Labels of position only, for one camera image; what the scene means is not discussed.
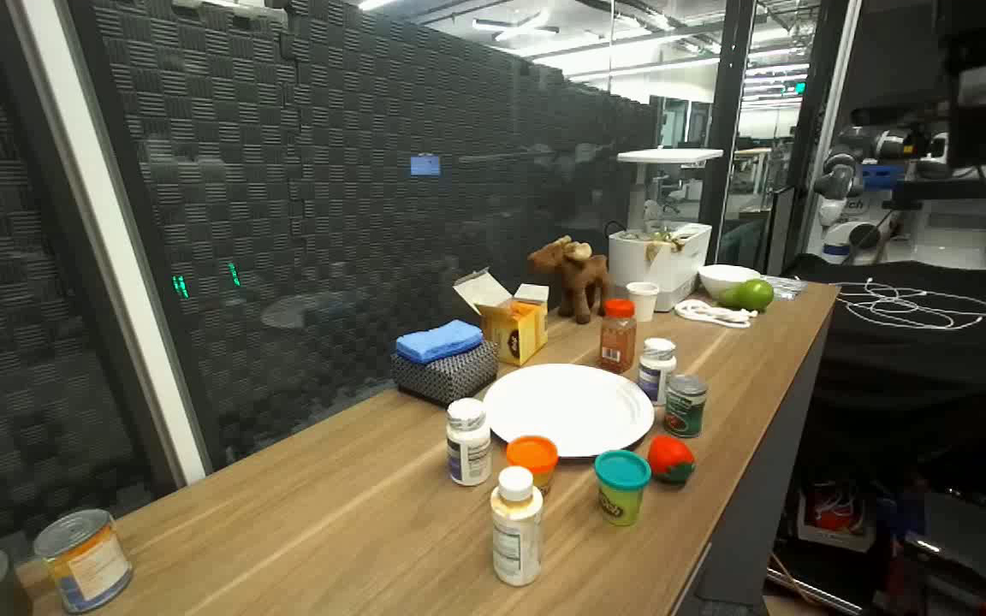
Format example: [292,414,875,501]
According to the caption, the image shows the open yellow cardboard box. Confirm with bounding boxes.
[453,268,553,369]

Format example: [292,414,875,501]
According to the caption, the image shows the folded blue cloth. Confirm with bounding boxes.
[392,318,485,368]

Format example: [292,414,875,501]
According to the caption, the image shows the white paper plate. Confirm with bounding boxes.
[478,360,657,462]

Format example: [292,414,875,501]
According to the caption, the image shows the green apple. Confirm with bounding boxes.
[729,276,778,316]

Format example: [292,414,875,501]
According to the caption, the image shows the brown paper scraps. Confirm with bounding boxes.
[626,231,690,261]

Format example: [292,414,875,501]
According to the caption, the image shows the teal-lid dough tub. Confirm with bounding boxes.
[593,448,654,529]

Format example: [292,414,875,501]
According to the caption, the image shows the labelled tin can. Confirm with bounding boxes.
[32,507,138,616]

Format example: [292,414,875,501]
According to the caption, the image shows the white grey lab machine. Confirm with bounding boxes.
[806,123,952,268]

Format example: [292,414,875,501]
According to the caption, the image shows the orange-lid spice jar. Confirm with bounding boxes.
[596,298,641,377]

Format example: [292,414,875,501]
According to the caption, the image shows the black cloth covered table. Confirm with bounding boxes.
[787,252,986,396]

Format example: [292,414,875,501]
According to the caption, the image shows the coiled white cable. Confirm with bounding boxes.
[836,274,986,337]

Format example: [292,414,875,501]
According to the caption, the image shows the white round tabletop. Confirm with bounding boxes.
[613,145,726,171]

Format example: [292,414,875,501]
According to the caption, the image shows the brown moose plush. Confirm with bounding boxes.
[526,233,613,326]

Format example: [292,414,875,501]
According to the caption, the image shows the white window frame post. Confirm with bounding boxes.
[8,0,211,491]

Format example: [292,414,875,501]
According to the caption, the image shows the red toy strawberry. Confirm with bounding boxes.
[645,433,697,491]

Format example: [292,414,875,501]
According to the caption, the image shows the white paper cup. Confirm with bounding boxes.
[624,276,663,326]

